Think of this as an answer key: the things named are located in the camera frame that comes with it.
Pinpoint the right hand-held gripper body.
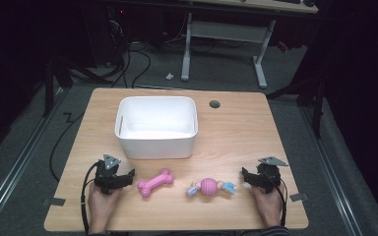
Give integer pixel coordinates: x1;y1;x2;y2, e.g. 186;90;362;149
256;155;289;195

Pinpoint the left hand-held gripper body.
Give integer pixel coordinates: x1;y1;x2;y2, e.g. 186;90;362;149
94;153;128;197

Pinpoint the pink bone toy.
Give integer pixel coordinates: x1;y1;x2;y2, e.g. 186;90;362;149
136;167;175;199

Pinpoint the white plastic bin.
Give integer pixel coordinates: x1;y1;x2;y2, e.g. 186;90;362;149
114;95;199;160

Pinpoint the pink ball toy with cloth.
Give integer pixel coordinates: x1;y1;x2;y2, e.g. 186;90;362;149
186;177;237;198

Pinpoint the person's right hand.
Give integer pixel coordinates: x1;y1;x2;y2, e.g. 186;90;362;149
251;186;285;228

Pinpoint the grey tape piece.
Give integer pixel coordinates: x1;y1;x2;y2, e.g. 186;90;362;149
48;197;67;207
289;192;309;203

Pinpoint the dark metal stand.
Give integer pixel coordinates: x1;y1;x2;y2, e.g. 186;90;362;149
265;63;328;140
41;57;75;118

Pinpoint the dark computer tower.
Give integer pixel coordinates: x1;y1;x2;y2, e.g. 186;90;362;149
85;4;131;68

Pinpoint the grey cylinder on floor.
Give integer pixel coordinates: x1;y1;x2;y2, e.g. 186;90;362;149
179;0;319;89

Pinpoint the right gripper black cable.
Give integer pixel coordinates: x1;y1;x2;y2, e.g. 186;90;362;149
276;176;288;228

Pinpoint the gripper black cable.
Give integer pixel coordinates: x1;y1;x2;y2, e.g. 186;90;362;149
80;160;102;236
276;176;288;228

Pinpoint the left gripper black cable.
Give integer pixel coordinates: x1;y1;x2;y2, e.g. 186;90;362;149
80;160;102;236

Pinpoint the thin black floor cable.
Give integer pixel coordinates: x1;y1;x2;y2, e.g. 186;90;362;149
48;112;87;183

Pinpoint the metal floor rail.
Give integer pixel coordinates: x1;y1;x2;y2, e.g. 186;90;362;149
0;88;67;232
298;106;366;236

